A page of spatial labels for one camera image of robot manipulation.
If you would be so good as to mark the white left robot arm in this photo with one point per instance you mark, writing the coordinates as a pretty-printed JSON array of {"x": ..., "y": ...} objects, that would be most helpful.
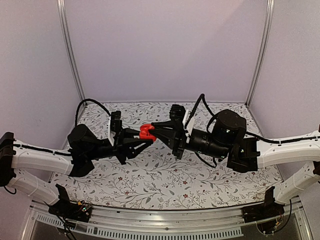
[{"x": 77, "y": 161}]

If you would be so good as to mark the left aluminium frame post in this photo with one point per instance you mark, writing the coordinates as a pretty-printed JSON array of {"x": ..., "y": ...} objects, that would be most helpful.
[{"x": 61, "y": 7}]

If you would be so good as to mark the floral patterned table mat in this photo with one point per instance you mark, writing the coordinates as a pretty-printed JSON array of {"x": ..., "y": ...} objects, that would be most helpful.
[{"x": 155, "y": 179}]

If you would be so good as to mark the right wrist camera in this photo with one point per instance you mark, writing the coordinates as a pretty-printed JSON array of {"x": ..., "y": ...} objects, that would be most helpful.
[{"x": 181, "y": 119}]

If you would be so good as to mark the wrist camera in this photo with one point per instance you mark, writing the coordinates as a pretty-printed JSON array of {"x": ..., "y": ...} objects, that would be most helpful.
[
  {"x": 114, "y": 126},
  {"x": 181, "y": 119}
]

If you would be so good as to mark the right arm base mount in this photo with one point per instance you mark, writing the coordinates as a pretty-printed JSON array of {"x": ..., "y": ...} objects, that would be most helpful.
[{"x": 268, "y": 209}]

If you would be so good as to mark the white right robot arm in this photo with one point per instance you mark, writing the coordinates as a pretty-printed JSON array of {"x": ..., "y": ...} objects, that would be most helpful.
[{"x": 244, "y": 151}]

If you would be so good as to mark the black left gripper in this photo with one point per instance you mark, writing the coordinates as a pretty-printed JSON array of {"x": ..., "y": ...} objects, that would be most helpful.
[{"x": 120, "y": 149}]

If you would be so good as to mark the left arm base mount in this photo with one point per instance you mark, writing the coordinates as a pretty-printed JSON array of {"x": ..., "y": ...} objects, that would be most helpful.
[{"x": 64, "y": 208}]

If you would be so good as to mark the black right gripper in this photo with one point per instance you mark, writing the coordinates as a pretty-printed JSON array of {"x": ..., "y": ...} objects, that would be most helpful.
[{"x": 176, "y": 139}]

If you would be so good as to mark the aluminium frame post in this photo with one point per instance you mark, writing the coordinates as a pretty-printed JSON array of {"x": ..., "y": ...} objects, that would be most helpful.
[
  {"x": 262, "y": 51},
  {"x": 61, "y": 7}
]

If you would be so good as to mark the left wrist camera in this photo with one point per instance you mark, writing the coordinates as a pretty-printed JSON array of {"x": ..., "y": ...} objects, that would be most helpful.
[{"x": 114, "y": 126}]

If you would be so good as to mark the right aluminium frame post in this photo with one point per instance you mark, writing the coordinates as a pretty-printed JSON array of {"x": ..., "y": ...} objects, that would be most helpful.
[{"x": 262, "y": 51}]

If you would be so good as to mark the red round charging case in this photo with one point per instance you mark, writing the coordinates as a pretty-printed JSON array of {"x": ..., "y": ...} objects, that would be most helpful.
[{"x": 145, "y": 132}]

